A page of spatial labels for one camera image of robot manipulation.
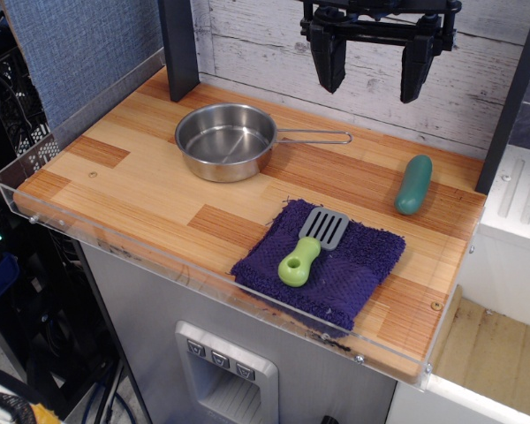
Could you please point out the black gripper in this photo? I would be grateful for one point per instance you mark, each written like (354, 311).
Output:
(424, 28)

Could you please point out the grey spatula green handle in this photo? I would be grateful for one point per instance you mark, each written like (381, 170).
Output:
(322, 230)

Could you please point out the green toy cucumber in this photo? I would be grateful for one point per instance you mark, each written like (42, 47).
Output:
(414, 186)

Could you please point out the small steel pan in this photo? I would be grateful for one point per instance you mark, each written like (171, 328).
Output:
(230, 142)

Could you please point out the purple towel cloth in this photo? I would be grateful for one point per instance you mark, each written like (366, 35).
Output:
(341, 282)

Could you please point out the clear acrylic table guard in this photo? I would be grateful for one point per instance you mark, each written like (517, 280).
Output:
(122, 188)

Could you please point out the white toy sink unit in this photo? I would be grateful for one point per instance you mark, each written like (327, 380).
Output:
(481, 373)

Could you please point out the silver toy fridge dispenser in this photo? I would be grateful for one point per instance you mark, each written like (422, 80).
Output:
(227, 382)

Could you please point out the dark right upright post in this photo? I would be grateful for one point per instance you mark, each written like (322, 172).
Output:
(506, 121)

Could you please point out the dark upright post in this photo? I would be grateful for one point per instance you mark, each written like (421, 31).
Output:
(506, 121)
(176, 20)

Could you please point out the dark left upright post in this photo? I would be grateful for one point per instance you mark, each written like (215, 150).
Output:
(176, 20)

